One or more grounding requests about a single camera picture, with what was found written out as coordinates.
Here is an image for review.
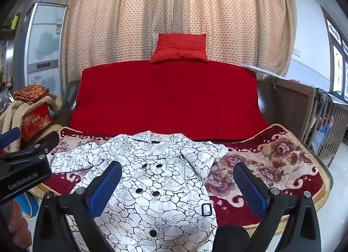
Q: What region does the beige garment on box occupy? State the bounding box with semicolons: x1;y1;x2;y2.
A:
0;93;63;152

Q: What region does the red gift box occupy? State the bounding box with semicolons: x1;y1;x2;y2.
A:
21;103;51;142

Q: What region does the blue yellow plastic toy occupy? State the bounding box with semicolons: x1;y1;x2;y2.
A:
14;192;39;218

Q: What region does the white board on crib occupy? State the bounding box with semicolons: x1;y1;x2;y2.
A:
240;64;285;79

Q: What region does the orange black folded cloth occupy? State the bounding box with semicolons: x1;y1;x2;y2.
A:
13;85;50;104

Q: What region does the white black patterned coat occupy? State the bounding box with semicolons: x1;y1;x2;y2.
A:
51;131;227;251

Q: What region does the red cushion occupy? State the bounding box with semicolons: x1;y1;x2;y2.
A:
150;33;208;63

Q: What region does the red sofa cover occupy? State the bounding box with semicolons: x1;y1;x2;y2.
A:
71;60;267;141

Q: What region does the dark leather sofa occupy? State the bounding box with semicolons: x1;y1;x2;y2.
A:
52;80;278;128

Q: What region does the wooden baby crib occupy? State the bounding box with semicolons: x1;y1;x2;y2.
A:
258;77;347;166

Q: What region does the dotted beige curtain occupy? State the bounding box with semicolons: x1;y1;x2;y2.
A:
57;0;297;85

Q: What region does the person's left hand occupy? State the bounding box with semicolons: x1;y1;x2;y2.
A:
5;200;32;249

